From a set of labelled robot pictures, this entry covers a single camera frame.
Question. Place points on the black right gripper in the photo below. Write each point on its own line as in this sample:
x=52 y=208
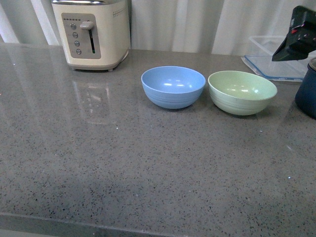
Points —
x=301 y=37

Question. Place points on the white curtain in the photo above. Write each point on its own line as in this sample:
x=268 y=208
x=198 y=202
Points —
x=199 y=26

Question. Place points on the clear plastic food container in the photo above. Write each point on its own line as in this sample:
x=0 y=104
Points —
x=259 y=60

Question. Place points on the cream two-slot toaster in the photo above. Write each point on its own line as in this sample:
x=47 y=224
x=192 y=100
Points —
x=95 y=34

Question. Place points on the blue saucepan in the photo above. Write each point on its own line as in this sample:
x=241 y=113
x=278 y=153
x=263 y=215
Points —
x=305 y=97

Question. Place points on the green bowl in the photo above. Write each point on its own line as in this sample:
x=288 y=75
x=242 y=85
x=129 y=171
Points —
x=240 y=93

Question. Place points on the blue bowl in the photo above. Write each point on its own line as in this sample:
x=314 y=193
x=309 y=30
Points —
x=172 y=87

